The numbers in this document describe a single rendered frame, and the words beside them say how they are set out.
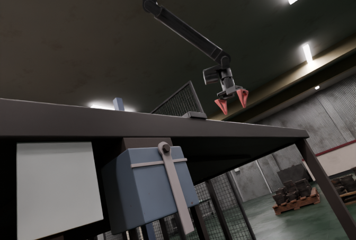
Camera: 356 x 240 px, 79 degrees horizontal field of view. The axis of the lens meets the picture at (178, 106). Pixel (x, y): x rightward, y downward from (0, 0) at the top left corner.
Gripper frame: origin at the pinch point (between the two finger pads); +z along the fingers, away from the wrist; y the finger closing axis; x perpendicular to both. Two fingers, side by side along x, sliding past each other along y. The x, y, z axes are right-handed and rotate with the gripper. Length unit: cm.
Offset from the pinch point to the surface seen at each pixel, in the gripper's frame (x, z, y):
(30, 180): -78, 18, 15
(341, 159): 803, 88, -134
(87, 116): -70, 9, 14
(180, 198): -56, 25, 18
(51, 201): -76, 21, 16
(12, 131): -80, 12, 15
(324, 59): 633, -201, -50
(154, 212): -62, 26, 18
